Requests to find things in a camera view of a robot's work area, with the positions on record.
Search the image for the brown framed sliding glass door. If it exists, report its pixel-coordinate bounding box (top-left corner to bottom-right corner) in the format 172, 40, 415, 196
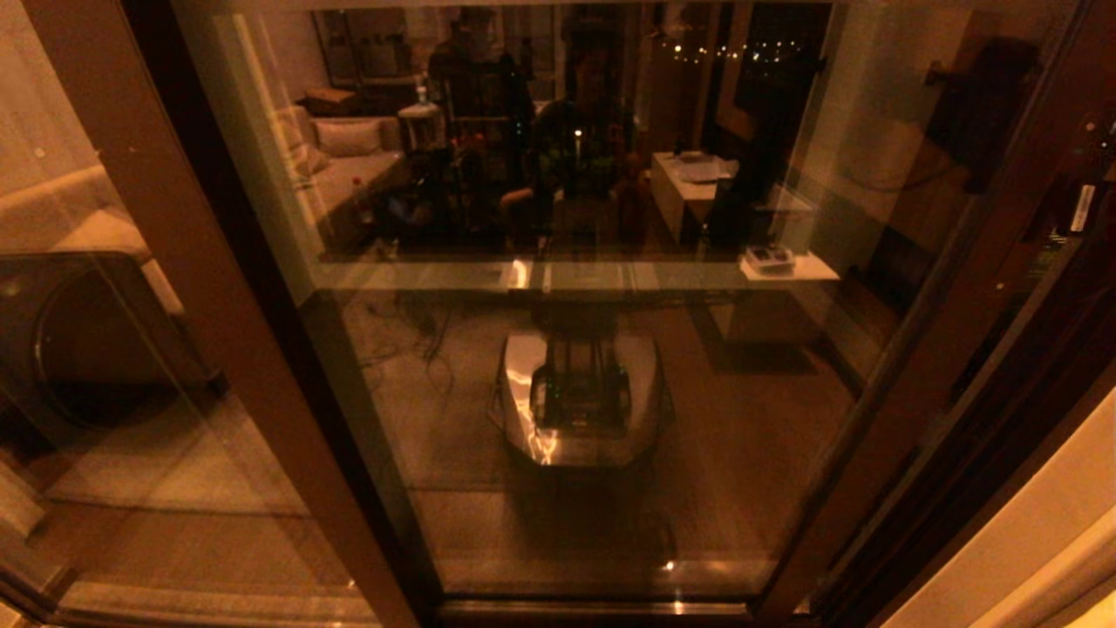
122, 0, 1091, 622

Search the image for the dark front-load washing machine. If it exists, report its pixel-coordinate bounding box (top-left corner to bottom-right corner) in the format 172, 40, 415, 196
0, 251, 219, 446

